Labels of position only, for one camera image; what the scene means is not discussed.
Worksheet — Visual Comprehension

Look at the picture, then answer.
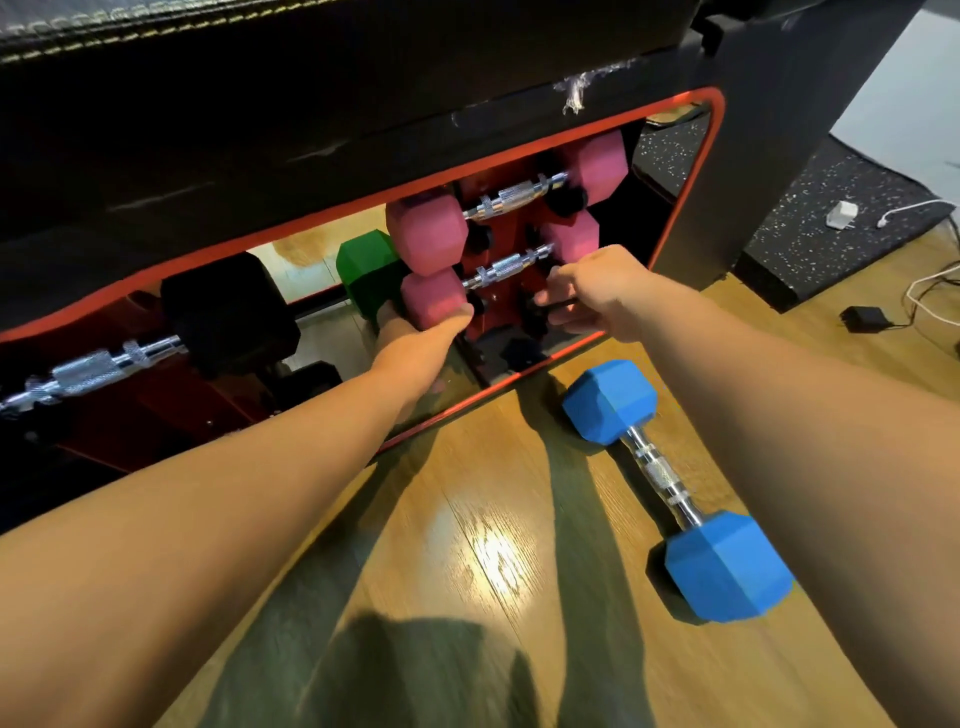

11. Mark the person's left hand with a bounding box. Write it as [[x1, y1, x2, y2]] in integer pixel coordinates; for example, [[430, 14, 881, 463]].
[[371, 300, 476, 426]]

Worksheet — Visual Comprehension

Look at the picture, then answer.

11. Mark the person's right hand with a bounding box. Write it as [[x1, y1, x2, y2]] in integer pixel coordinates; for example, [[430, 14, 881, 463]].
[[533, 244, 667, 344]]

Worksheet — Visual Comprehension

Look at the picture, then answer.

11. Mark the small pink hex dumbbell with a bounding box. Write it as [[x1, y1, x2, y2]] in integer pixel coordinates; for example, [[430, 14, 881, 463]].
[[399, 211, 603, 333]]

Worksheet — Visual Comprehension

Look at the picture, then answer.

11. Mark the person's left forearm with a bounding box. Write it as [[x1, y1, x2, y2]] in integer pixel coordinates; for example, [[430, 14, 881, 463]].
[[0, 351, 423, 728]]

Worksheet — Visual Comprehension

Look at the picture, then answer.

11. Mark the person's right forearm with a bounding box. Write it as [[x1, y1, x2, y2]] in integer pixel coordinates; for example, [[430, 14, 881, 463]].
[[633, 288, 960, 728]]

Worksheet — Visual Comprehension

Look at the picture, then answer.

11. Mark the green hex dumbbell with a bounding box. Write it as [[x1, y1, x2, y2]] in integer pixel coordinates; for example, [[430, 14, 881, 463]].
[[335, 229, 411, 333]]

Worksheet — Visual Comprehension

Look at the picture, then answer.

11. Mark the large pink hex dumbbell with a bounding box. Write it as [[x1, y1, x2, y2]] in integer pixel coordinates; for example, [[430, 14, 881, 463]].
[[385, 130, 630, 278]]

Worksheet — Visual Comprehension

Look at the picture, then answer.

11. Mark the black hex dumbbell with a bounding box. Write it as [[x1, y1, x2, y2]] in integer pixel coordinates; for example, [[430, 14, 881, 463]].
[[0, 252, 303, 421]]

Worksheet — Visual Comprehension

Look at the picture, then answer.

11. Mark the black speckled rubber mat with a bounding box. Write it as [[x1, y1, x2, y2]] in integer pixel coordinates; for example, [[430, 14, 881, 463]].
[[633, 112, 958, 314]]

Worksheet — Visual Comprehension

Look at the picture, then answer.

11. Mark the black red-trimmed bench dumbbell rack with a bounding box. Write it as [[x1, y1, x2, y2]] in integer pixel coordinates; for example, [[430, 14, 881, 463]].
[[0, 0, 925, 535]]

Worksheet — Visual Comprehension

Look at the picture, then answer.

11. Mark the black power adapter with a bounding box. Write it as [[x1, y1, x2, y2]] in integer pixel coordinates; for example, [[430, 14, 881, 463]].
[[838, 305, 895, 336]]

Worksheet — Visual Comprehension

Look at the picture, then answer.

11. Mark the blue hex dumbbell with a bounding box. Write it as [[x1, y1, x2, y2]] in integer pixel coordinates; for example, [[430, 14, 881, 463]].
[[561, 359, 795, 624]]

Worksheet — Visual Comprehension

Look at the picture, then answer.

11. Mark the thin white cable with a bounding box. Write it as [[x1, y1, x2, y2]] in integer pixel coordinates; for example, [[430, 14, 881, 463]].
[[876, 198, 958, 230]]

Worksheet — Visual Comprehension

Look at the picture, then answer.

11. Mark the looped white cable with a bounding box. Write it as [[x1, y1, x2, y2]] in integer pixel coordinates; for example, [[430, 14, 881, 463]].
[[903, 261, 960, 329]]

